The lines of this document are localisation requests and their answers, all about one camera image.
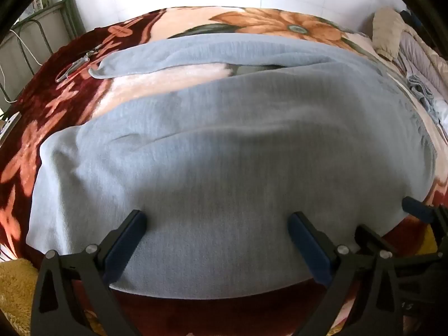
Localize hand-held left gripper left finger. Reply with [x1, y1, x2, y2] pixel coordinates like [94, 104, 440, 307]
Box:
[31, 209, 148, 336]

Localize lavender quilt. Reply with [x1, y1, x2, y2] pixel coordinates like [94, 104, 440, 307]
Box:
[395, 30, 448, 92]

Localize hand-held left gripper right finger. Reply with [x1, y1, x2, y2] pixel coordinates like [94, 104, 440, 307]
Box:
[288, 212, 403, 336]

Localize grey scissors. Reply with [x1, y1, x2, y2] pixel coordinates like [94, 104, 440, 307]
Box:
[56, 50, 102, 83]

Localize yellow fluffy cloth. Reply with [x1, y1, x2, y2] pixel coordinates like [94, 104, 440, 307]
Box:
[0, 257, 106, 336]

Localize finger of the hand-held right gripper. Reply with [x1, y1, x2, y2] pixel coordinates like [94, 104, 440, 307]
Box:
[354, 226, 396, 255]
[402, 197, 448, 239]

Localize floral plush blanket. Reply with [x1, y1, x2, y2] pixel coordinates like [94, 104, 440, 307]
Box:
[0, 6, 448, 336]

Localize crumpled grey-blue cloth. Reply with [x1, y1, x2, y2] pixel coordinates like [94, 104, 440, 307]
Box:
[406, 73, 440, 120]

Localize beige pillow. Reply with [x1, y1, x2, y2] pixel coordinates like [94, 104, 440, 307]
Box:
[372, 7, 408, 60]

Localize green metal bed frame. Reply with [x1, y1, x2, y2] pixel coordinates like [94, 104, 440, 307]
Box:
[0, 0, 86, 113]

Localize white device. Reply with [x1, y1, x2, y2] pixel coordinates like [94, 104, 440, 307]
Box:
[0, 112, 22, 137]

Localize grey pants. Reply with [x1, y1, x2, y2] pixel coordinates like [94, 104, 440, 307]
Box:
[27, 32, 438, 296]

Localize white cable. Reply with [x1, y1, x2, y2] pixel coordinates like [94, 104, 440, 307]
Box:
[0, 28, 42, 104]

